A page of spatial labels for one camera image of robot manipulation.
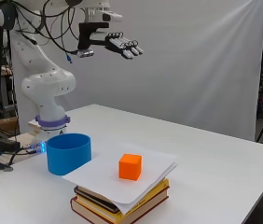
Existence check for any black silver five-finger robot hand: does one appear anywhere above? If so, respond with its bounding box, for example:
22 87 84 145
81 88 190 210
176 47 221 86
76 21 145 61

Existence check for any orange cube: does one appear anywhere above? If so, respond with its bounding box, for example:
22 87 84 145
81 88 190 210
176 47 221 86
118 153 143 182

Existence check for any white backdrop sheet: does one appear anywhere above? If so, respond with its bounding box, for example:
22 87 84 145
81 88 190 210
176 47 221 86
11 0 263 142

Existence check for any brown cardboard box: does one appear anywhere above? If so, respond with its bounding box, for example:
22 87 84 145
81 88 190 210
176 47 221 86
0 116 21 133

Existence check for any light wooden board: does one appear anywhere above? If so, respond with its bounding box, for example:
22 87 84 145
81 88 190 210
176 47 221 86
0 130 43 175

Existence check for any blue round tub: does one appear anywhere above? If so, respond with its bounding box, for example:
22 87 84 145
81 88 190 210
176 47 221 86
46 133 92 176

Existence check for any black power adapter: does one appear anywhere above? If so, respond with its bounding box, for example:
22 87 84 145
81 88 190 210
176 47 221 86
0 138 22 153

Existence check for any white paper sheet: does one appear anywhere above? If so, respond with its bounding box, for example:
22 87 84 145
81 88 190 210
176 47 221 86
62 143 179 216

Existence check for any dark patterned book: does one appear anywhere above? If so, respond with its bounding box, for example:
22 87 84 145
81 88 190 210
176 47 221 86
74 185 122 215

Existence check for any yellow book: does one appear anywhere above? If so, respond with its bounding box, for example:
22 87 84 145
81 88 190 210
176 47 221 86
75 178 171 223

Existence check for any red-brown hardcover book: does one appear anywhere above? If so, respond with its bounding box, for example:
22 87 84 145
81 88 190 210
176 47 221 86
70 186 171 224

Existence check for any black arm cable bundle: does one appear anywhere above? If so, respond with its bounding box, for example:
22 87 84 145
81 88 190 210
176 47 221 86
12 0 80 64

